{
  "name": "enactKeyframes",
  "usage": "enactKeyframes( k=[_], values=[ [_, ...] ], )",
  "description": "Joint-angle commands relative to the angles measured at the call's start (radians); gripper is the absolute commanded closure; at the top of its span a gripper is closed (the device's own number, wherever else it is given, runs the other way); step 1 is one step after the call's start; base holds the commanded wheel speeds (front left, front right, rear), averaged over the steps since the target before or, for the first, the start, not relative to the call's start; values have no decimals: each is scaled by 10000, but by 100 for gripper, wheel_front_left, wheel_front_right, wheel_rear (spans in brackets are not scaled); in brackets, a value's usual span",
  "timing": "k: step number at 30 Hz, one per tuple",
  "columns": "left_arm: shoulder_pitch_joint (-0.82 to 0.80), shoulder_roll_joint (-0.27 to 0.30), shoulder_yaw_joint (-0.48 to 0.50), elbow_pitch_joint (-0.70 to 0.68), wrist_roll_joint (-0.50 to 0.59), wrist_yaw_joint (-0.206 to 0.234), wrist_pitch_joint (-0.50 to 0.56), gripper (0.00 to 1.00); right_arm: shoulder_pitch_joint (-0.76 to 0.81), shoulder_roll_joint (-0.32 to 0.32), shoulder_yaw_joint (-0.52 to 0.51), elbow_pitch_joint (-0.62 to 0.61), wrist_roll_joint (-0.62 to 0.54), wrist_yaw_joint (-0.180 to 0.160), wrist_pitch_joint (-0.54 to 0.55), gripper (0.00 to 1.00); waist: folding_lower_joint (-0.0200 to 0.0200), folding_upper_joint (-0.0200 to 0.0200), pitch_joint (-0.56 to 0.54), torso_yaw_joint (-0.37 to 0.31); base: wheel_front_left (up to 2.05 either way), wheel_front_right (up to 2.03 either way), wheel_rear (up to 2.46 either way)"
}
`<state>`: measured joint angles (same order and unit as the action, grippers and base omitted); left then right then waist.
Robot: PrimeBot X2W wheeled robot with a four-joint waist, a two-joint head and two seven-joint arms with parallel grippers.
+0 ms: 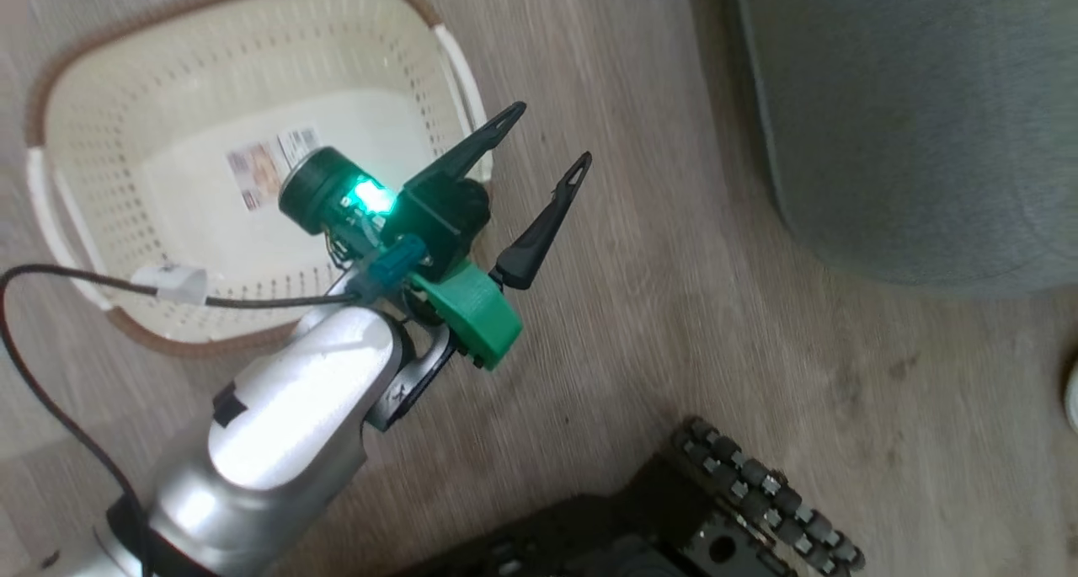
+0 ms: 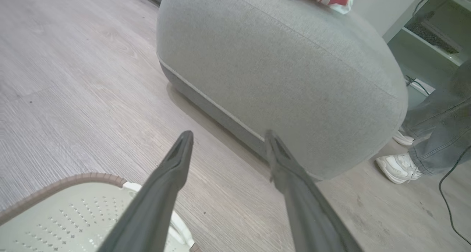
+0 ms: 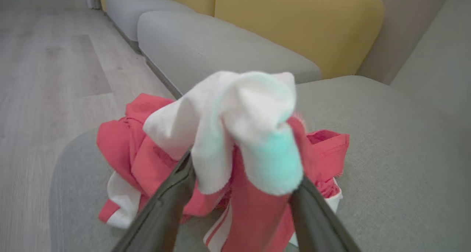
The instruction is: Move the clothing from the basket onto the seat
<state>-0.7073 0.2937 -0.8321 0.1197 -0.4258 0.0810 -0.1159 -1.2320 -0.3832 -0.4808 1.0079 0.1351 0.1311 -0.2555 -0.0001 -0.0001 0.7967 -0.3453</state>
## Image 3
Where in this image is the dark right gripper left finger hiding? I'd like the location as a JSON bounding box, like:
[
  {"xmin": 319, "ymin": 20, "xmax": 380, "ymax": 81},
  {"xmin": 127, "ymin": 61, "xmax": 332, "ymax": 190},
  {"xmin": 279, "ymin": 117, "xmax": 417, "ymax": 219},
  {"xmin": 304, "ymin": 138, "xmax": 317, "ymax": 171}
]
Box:
[{"xmin": 111, "ymin": 151, "xmax": 198, "ymax": 252}]

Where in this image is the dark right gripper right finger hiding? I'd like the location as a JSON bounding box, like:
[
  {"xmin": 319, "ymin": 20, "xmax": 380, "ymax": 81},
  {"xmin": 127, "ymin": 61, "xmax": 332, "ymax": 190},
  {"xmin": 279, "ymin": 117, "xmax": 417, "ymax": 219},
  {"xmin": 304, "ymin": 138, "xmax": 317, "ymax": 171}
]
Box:
[{"xmin": 288, "ymin": 176, "xmax": 363, "ymax": 252}]

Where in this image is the red and white garment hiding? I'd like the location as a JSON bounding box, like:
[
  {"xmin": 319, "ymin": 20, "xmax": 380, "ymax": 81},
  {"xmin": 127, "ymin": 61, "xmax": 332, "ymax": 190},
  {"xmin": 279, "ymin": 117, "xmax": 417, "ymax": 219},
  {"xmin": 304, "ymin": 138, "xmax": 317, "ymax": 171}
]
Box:
[{"xmin": 96, "ymin": 71, "xmax": 350, "ymax": 252}]

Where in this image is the grey sofa seat cushion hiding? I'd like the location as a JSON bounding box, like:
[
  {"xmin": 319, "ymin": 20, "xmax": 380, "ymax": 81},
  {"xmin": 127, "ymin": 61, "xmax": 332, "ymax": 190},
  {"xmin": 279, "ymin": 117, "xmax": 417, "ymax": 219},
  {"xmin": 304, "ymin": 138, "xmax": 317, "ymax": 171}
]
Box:
[
  {"xmin": 137, "ymin": 11, "xmax": 323, "ymax": 99},
  {"xmin": 106, "ymin": 0, "xmax": 196, "ymax": 43}
]

